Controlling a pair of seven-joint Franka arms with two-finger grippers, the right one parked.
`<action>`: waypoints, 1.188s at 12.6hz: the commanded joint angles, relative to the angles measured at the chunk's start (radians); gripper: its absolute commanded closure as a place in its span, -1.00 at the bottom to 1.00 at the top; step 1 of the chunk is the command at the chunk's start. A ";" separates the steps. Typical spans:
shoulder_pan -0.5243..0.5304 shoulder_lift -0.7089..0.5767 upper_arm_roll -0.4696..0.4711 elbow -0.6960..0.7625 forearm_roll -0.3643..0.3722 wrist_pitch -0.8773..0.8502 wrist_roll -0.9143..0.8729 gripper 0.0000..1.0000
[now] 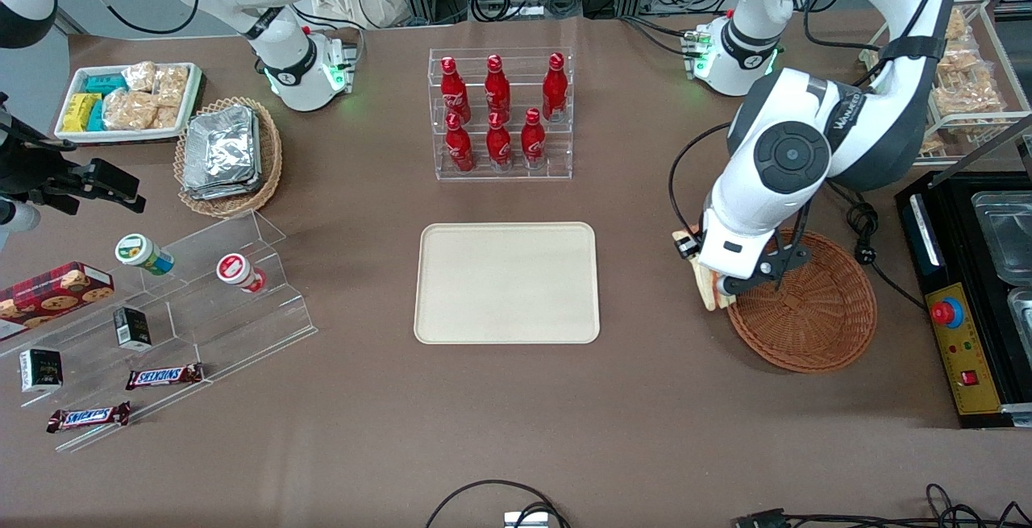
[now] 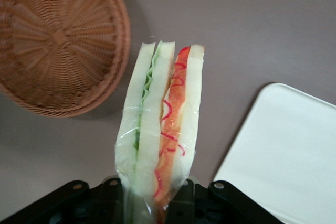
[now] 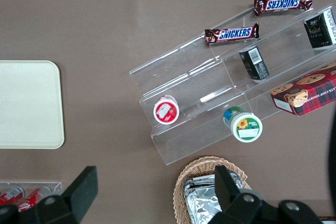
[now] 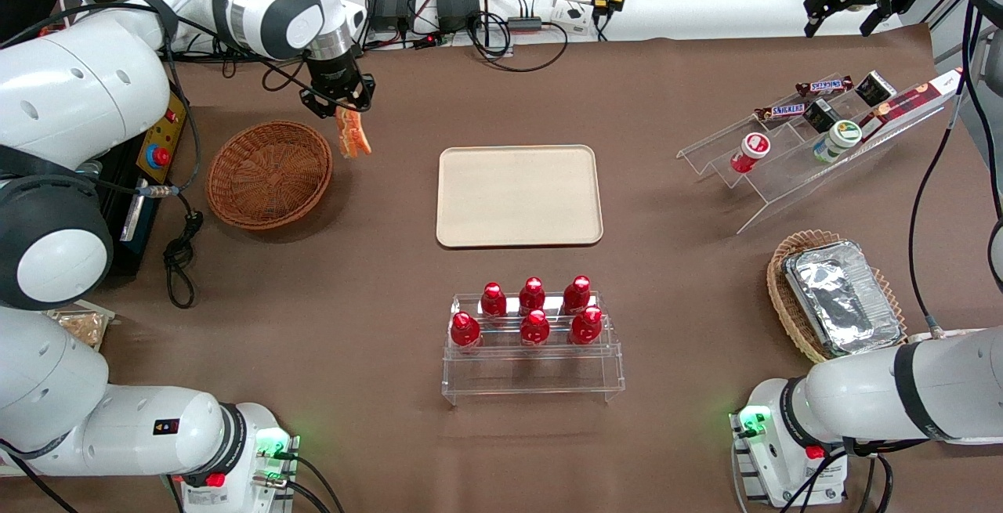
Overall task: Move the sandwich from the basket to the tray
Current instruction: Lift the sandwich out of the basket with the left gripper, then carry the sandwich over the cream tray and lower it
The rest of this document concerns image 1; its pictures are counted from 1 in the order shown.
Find red cola bottle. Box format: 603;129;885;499
445;113;476;173
486;111;514;168
542;52;568;122
521;108;547;168
485;54;513;120
441;56;472;123

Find small black carton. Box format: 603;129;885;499
19;348;65;394
113;306;153;352

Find green lidded yogurt cup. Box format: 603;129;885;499
114;234;175;276

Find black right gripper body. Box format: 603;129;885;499
0;97;83;216

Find oval tan wicker basket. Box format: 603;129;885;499
173;97;284;218

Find black arm-mounted cable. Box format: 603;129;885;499
668;121;731;240

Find black wrist mount bracket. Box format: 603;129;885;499
754;226;812;292

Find white wire snack rack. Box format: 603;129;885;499
859;0;1032;170

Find red lidded yogurt cup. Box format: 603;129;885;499
215;252;268;294

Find black looped cable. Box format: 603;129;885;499
425;479;570;528

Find red cookie box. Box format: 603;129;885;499
0;261;115;332

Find red emergency stop button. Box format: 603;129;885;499
930;297;965;329

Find black food warmer yellow panel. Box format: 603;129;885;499
895;169;1032;430

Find clear acrylic step display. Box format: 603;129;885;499
0;210;318;453

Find steel food pan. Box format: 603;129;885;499
972;189;1032;285
1006;286;1032;353

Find snickers chocolate bar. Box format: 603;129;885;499
125;363;205;391
46;401;132;434

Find beige rectangular serving tray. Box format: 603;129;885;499
414;222;601;346

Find white rectangular snack tray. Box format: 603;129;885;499
55;62;202;144

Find black power cable with plug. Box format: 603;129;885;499
822;180;928;311

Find round brown wicker basket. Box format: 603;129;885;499
726;230;878;373

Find black cable with connector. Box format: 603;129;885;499
731;483;1032;528

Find triangle sandwich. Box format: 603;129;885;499
672;230;736;312

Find clear acrylic bottle rack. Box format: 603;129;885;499
427;48;575;182

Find silver foil pack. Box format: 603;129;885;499
185;106;259;184
182;165;264;202

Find yellow snack packet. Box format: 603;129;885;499
62;93;102;133

